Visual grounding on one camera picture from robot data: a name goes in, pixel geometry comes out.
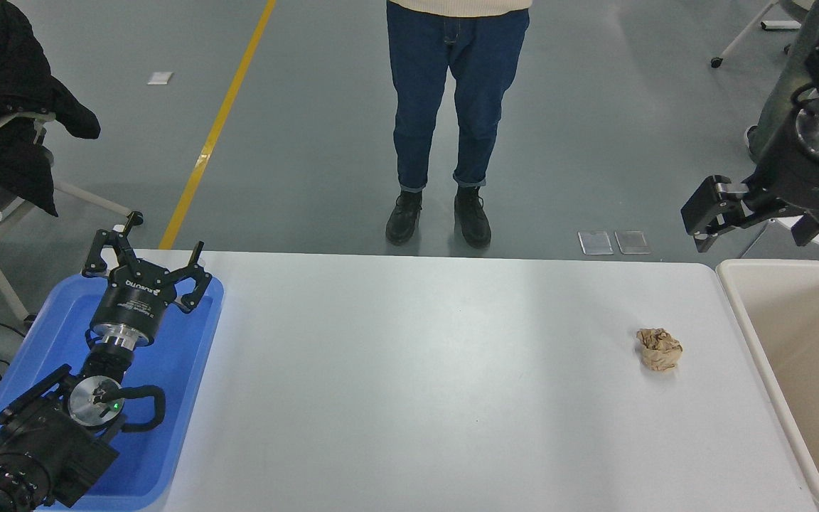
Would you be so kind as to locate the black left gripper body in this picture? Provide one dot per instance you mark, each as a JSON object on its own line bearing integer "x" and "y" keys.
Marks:
{"x": 129, "y": 299}

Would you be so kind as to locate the tan paper ball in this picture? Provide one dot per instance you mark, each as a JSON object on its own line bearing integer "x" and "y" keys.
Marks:
{"x": 658, "y": 350}

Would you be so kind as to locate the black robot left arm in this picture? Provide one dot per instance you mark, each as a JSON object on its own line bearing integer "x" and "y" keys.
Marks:
{"x": 47, "y": 441}

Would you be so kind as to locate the clear plastic floor plate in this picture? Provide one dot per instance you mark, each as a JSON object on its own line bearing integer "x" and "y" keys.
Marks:
{"x": 596, "y": 242}
{"x": 632, "y": 242}

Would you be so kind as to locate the blue plastic tray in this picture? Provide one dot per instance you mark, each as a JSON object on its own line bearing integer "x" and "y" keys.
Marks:
{"x": 175, "y": 370}

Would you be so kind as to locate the large pale plastic bin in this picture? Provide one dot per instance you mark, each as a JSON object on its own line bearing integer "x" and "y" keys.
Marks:
{"x": 807, "y": 341}

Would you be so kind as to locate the white rolling stand base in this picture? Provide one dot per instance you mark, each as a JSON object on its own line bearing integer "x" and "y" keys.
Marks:
{"x": 743, "y": 34}

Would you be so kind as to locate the white paper sheet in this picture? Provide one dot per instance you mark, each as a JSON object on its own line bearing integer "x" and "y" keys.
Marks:
{"x": 160, "y": 78}

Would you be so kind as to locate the white frame chair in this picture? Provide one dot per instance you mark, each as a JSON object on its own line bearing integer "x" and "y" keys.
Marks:
{"x": 93, "y": 199}

